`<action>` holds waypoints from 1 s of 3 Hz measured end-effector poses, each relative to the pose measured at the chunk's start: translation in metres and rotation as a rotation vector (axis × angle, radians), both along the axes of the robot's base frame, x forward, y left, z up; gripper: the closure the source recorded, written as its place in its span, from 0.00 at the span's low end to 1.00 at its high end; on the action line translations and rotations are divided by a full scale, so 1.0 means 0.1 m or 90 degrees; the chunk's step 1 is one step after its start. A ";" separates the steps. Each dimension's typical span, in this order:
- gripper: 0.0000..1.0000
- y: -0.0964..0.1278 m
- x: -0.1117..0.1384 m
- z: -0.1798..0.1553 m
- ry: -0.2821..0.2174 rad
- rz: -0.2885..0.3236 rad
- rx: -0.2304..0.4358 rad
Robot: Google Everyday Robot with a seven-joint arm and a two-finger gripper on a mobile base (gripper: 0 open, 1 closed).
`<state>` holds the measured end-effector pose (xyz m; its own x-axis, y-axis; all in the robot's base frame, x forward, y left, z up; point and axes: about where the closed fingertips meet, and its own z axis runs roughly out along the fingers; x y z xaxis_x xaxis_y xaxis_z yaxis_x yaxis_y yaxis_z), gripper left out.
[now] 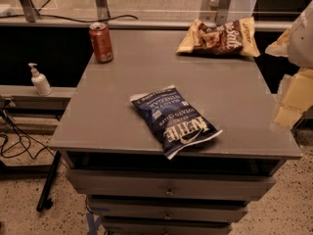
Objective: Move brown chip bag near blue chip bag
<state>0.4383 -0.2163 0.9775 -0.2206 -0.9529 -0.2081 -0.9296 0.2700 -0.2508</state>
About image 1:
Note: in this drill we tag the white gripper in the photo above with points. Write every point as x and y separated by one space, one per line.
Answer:
301 41

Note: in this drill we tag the black metal floor bar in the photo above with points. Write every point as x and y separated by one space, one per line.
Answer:
44 201

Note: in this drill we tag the blue kettle chip bag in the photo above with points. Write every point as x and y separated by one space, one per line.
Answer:
174 122

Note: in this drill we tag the red soda can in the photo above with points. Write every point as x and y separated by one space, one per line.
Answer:
101 42

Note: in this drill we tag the brown chip bag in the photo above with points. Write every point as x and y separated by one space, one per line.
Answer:
231 38

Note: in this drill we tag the grey drawer cabinet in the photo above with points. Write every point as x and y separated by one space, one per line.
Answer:
118 164

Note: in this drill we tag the white pump bottle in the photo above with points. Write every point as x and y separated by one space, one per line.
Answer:
40 81

